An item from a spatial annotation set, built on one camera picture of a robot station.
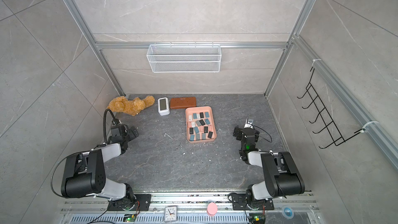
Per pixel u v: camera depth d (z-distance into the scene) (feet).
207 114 3.52
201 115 3.51
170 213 2.26
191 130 3.24
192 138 3.15
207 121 3.40
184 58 3.30
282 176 1.46
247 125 2.67
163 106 3.55
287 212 2.35
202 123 3.38
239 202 2.39
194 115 3.52
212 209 2.13
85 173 1.46
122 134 2.42
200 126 3.30
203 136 3.21
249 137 2.26
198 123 3.36
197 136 3.18
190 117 3.48
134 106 3.13
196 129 3.29
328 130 2.08
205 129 3.30
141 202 2.40
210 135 3.20
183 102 3.73
